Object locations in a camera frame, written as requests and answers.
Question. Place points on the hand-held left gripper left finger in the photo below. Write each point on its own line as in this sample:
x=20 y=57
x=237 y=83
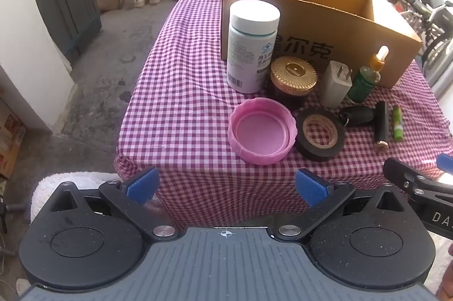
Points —
x=143 y=186

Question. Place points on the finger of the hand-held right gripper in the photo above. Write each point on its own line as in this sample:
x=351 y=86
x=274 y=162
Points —
x=445 y=163
x=403 y=175

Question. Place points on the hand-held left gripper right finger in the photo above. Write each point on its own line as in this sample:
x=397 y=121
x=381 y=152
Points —
x=311 y=187

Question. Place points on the black tape roll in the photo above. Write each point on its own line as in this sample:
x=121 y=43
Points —
x=308 y=145

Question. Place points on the green lip balm stick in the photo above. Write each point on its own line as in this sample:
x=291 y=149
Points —
x=397 y=124

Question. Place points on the black lipstick tube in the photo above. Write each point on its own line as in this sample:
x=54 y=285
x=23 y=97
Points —
x=381 y=124

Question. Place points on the black key fob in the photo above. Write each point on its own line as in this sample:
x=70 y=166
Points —
x=361 y=116

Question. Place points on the pink plastic lid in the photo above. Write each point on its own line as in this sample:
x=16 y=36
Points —
x=260 y=131

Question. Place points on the green dropper bottle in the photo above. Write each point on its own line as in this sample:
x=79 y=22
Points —
x=364 y=81

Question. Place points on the white charger plug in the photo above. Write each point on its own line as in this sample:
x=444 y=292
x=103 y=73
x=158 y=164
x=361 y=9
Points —
x=334 y=85

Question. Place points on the dark jar with gold lid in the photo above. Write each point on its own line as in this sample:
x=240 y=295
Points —
x=293 y=72

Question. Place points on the brown cardboard box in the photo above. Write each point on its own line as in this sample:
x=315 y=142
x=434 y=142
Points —
x=354 y=32

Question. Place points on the white pill bottle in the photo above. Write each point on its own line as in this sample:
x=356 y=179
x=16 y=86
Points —
x=249 y=46

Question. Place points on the white fluffy towel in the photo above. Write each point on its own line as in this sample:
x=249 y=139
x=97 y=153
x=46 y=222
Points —
x=53 y=180

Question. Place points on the purple checked tablecloth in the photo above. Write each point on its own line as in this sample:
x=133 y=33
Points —
x=184 y=102

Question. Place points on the stack of cardboard boxes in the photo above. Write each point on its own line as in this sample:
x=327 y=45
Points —
x=10 y=141

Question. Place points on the wheelchair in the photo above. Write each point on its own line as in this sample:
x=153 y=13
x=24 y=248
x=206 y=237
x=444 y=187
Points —
x=428 y=3

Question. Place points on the dark wooden cabinet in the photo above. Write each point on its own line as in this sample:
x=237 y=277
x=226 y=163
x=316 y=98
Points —
x=67 y=10

